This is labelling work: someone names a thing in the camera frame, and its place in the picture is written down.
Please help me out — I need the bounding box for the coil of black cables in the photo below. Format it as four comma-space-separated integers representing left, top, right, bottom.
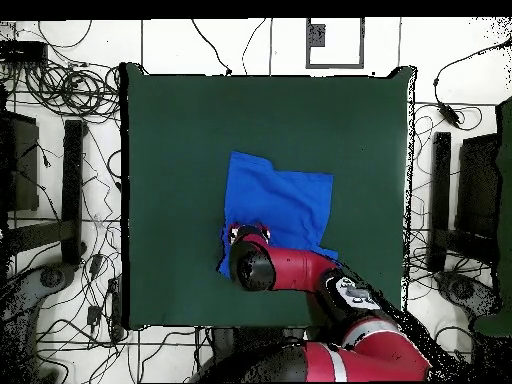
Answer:
23, 59, 121, 121

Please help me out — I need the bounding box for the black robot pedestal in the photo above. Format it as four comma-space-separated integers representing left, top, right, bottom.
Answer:
209, 326, 309, 361

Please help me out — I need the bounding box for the small grey square plate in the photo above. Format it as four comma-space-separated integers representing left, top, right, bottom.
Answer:
309, 23, 326, 48

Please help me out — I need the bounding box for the black stand bar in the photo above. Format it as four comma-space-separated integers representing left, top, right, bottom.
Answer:
427, 131, 452, 273
60, 119, 87, 267

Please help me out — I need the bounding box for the dark green table cloth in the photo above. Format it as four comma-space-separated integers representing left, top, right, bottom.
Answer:
118, 61, 419, 331

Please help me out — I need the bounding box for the black box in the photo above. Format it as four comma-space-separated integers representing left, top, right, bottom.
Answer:
454, 133, 501, 241
0, 109, 40, 213

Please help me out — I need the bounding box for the black adapter cable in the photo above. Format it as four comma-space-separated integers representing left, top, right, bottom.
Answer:
433, 37, 512, 106

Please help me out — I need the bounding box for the flat black device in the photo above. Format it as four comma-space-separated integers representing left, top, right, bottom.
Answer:
0, 39, 49, 64

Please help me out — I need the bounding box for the blue shirt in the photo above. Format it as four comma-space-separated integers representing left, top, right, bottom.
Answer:
216, 150, 342, 280

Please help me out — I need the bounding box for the narrow black power strip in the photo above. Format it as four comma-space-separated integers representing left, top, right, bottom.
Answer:
106, 275, 124, 341

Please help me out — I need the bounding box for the grey square floor frame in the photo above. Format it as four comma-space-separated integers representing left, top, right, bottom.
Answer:
305, 17, 366, 70

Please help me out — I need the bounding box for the black power adapter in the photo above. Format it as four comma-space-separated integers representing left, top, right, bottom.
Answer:
437, 101, 462, 128

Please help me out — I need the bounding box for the green cloth sheet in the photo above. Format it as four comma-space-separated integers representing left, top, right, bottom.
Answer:
471, 95, 512, 337

